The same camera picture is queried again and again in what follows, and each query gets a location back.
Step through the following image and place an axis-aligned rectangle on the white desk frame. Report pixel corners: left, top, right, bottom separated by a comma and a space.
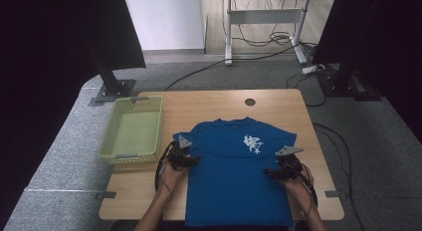
215, 0, 313, 67

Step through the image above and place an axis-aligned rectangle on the right hand-held gripper cable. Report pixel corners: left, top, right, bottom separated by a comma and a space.
291, 163, 319, 214

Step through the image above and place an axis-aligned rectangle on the left hand-held gripper cable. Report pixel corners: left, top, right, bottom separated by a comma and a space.
154, 139, 176, 203

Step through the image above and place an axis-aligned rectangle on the hand-held gripper cable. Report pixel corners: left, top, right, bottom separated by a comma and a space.
154, 139, 176, 203
291, 163, 319, 214

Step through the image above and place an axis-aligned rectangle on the person's right hand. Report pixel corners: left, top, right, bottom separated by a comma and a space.
282, 168, 315, 209

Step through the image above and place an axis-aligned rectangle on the white power strip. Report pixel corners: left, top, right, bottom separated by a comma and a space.
302, 64, 326, 76

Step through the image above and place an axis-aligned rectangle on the blue t-shirt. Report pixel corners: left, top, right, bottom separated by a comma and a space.
172, 116, 298, 228

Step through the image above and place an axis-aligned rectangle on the long black floor cable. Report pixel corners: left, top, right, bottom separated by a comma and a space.
163, 41, 302, 92

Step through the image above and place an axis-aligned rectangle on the tangle of black cables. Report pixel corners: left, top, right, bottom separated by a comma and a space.
232, 0, 318, 54

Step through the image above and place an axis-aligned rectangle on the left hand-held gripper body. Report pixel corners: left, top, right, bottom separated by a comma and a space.
167, 134, 193, 170

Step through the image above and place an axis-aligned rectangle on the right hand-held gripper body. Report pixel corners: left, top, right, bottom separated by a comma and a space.
275, 145, 305, 179

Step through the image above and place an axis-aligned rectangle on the person's left hand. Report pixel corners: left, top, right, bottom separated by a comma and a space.
157, 164, 189, 199

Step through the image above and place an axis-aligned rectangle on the black curtain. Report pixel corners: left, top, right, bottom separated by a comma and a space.
0, 0, 147, 225
312, 0, 422, 144

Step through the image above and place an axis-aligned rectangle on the black metal stand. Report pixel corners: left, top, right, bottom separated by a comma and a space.
316, 58, 382, 103
88, 48, 137, 108

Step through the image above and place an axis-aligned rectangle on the green plastic basket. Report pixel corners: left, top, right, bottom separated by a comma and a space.
99, 96, 164, 165

